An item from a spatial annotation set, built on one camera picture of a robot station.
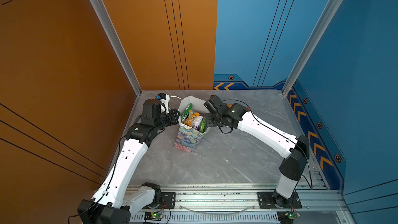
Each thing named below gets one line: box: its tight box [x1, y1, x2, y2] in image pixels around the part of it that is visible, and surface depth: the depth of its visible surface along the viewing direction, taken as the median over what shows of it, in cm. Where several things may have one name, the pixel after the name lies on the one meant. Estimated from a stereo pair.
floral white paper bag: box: [174, 95, 211, 153], surface depth 76 cm
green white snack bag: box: [180, 102, 194, 122], surface depth 84 cm
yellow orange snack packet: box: [181, 109, 201, 128], surface depth 79 cm
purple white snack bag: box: [192, 115, 204, 131], surface depth 80 cm
